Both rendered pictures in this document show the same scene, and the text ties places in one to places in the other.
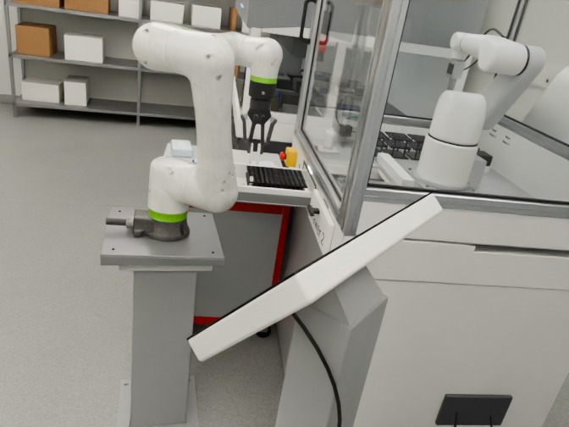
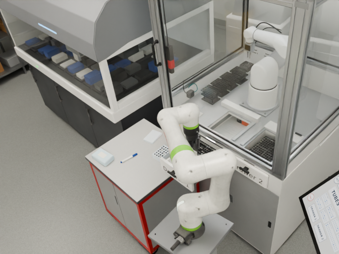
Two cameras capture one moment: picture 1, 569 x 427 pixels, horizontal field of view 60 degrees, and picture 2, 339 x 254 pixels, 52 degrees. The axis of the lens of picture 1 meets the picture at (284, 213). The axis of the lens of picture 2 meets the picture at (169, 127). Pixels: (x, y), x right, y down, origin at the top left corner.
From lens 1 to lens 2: 145 cm
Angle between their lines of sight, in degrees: 28
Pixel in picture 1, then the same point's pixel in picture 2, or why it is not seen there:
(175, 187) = (203, 213)
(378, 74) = (292, 121)
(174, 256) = (218, 241)
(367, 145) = (289, 146)
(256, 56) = (190, 119)
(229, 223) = (173, 185)
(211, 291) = not seen: hidden behind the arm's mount
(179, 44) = (213, 169)
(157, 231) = (196, 235)
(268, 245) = not seen: hidden behind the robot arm
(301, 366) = not seen: outside the picture
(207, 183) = (223, 203)
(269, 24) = (110, 53)
